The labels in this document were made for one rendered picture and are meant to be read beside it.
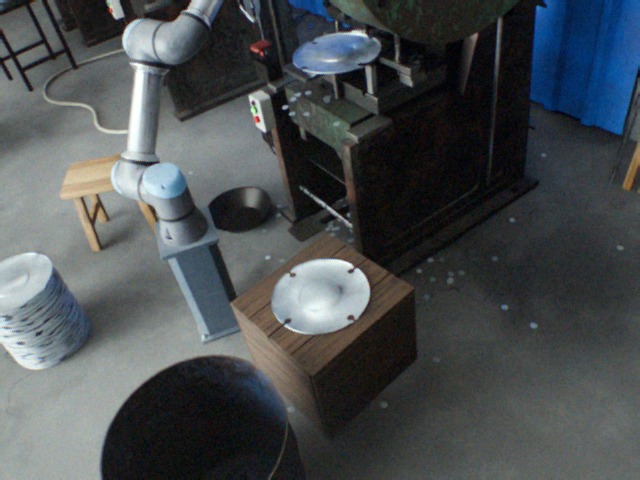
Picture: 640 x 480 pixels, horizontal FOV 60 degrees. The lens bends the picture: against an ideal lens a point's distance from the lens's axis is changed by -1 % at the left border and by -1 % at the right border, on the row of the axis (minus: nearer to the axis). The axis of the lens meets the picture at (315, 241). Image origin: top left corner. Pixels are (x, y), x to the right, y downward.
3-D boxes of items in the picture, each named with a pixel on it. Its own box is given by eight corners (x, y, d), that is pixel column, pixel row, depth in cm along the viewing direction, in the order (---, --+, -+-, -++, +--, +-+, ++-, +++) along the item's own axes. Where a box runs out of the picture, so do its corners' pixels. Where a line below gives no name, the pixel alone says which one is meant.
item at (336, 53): (399, 49, 177) (399, 47, 176) (326, 83, 167) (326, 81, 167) (344, 27, 196) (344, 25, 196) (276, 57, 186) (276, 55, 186)
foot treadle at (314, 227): (302, 251, 213) (300, 241, 210) (288, 238, 220) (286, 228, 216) (417, 183, 233) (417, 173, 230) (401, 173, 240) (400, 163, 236)
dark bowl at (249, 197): (228, 252, 236) (224, 240, 231) (198, 219, 255) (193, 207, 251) (287, 219, 246) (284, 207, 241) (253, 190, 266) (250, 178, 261)
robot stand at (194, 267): (202, 345, 201) (160, 258, 171) (193, 309, 214) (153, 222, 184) (251, 327, 204) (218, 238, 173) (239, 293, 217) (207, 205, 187)
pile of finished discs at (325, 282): (317, 353, 148) (316, 351, 148) (252, 299, 166) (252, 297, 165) (390, 291, 160) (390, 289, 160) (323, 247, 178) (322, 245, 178)
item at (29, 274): (13, 323, 179) (12, 321, 179) (-49, 307, 189) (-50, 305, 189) (69, 260, 198) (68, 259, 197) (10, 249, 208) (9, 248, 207)
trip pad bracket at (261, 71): (276, 111, 212) (265, 63, 199) (263, 103, 218) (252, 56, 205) (289, 105, 214) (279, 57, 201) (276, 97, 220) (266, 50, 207)
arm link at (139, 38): (137, 206, 167) (156, 17, 154) (105, 195, 174) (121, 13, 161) (167, 204, 177) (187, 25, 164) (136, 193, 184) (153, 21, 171)
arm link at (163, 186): (176, 224, 166) (161, 188, 157) (145, 212, 172) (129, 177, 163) (202, 200, 173) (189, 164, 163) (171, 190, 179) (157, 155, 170)
